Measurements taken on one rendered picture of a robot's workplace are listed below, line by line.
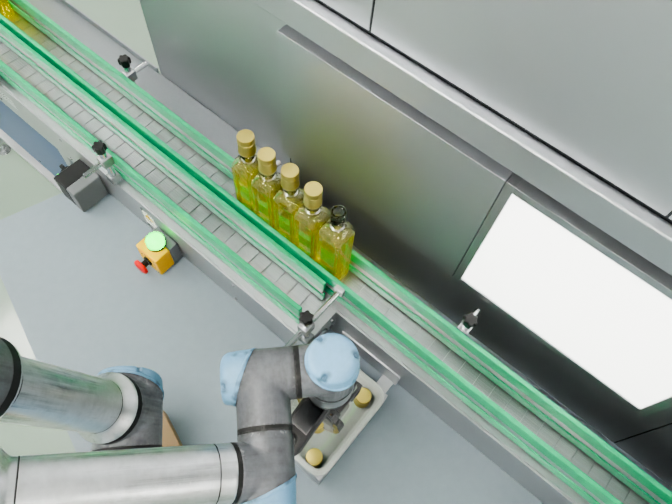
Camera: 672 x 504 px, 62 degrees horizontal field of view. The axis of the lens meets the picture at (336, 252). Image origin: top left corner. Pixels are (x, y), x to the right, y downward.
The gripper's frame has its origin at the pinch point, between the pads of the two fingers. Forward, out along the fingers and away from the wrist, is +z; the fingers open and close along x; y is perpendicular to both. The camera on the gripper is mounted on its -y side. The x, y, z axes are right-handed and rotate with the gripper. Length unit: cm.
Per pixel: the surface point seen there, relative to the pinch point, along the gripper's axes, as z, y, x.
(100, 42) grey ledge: 4, 40, 111
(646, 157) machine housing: -55, 42, -17
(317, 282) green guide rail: -3.8, 20.5, 17.5
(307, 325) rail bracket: -7.7, 11.0, 12.1
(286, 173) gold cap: -24.4, 26.0, 30.1
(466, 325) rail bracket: -7.8, 30.8, -11.3
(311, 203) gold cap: -21.9, 25.3, 23.5
